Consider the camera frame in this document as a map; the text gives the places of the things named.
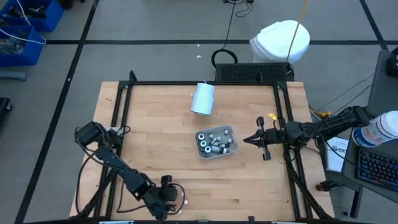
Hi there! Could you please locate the black desk device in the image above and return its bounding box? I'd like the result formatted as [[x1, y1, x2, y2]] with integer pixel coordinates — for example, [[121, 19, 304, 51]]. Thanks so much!
[[387, 46, 398, 78]]

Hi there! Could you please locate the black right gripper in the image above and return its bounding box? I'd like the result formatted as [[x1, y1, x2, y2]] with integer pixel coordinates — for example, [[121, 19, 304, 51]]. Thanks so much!
[[243, 116, 282, 161]]

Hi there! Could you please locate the black perforated computer case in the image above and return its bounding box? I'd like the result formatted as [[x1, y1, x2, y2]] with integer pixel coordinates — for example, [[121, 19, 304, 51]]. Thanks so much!
[[215, 62, 295, 83]]

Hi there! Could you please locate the grey plastic bin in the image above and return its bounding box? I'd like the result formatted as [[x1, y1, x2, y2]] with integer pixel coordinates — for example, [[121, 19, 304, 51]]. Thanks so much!
[[195, 124, 239, 160]]

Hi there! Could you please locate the dark grey computer desk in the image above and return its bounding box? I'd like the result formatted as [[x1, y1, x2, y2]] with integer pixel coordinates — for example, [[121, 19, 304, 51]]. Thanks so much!
[[323, 105, 398, 218]]

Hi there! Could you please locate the white paper booklet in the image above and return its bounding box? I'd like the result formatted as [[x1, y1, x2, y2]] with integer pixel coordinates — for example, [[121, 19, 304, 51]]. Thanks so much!
[[325, 136, 349, 173]]

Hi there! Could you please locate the black aluminium table frame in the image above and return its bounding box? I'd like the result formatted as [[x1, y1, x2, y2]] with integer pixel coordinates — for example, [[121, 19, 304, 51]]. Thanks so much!
[[70, 70, 335, 223]]

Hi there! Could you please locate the blue storage bin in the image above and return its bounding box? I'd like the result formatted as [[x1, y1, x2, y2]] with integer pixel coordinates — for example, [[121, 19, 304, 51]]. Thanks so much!
[[0, 26, 44, 68], [0, 0, 65, 32]]

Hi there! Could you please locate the white wipes canister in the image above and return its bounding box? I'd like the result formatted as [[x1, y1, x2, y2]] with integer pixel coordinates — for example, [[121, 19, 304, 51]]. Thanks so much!
[[352, 111, 398, 149]]

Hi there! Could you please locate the black looped cable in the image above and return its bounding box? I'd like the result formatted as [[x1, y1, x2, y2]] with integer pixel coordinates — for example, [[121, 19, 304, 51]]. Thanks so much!
[[211, 0, 239, 68]]

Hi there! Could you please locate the yellow hanging cable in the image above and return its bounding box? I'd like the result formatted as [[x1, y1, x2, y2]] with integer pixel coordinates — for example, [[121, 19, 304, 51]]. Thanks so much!
[[285, 0, 310, 62]]

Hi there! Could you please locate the purple-tipped food coloring bottle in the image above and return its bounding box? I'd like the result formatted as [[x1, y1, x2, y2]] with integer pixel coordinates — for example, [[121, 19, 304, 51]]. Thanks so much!
[[212, 146, 233, 156]]

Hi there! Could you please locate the grey desk panel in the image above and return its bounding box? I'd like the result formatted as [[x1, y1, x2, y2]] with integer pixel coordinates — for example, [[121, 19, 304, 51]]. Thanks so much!
[[366, 49, 398, 118]]

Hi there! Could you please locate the white cable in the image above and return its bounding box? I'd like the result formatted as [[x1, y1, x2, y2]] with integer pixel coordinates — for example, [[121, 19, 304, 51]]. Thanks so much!
[[0, 0, 47, 45]]

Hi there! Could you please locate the black keyboard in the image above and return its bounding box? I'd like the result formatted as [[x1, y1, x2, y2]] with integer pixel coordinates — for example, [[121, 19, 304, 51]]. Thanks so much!
[[356, 147, 398, 191]]

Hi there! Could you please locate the pale glossy tumbler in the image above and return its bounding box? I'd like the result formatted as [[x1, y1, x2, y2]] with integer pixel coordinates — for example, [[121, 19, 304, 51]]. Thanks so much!
[[189, 82, 216, 117]]

